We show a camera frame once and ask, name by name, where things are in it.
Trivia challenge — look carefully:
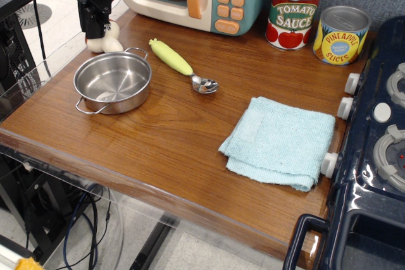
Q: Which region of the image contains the black computer tower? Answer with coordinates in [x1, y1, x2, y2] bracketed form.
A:
[1, 13, 41, 99]

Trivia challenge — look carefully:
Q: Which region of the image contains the pineapple slices can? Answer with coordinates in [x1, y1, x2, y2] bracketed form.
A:
[313, 6, 371, 66]

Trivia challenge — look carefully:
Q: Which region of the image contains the tomato sauce can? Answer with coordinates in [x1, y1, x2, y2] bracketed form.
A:
[265, 0, 320, 50]

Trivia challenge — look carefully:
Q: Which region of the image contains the dark blue toy stove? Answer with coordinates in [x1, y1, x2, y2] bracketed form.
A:
[283, 16, 404, 269]

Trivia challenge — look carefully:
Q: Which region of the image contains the white stove knob middle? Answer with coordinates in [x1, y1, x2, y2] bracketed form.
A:
[337, 97, 354, 120]

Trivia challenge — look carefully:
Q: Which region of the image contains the green handled metal spoon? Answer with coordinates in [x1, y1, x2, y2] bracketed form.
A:
[149, 39, 220, 94]

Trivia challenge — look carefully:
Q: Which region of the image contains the blue cable under table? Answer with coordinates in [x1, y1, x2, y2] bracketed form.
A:
[63, 192, 99, 270]

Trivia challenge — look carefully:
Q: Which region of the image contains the yellow object bottom left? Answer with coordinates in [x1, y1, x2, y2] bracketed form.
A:
[14, 257, 44, 270]

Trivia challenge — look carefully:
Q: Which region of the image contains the white stove knob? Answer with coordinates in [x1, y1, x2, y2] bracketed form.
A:
[337, 97, 354, 120]
[320, 152, 339, 179]
[344, 73, 361, 95]

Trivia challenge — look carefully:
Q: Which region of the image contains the light blue folded towel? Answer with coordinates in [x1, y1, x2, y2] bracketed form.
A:
[218, 97, 335, 192]

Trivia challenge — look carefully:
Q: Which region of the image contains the white brown plush mushroom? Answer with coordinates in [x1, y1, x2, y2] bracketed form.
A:
[85, 20, 123, 54]

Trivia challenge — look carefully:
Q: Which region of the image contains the white stove knob bottom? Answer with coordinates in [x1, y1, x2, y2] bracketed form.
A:
[320, 152, 339, 179]

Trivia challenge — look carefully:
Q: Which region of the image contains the stainless steel pot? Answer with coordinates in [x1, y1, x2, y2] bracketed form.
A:
[73, 47, 152, 115]

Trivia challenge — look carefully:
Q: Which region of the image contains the white stove knob top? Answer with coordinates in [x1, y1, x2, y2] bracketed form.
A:
[344, 73, 361, 95]

